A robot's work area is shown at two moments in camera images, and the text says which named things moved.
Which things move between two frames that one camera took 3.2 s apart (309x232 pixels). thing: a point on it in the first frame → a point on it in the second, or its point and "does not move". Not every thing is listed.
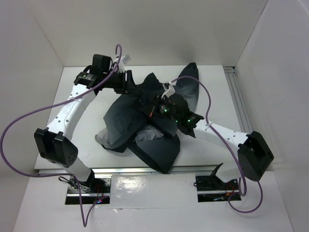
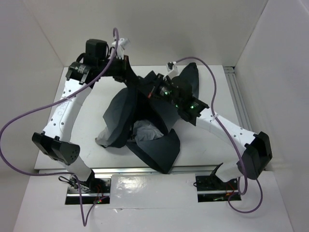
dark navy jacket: (127, 123) does not move
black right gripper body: (161, 108) → (161, 89)
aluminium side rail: (243, 119) does not move
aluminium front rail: (146, 170) does not move
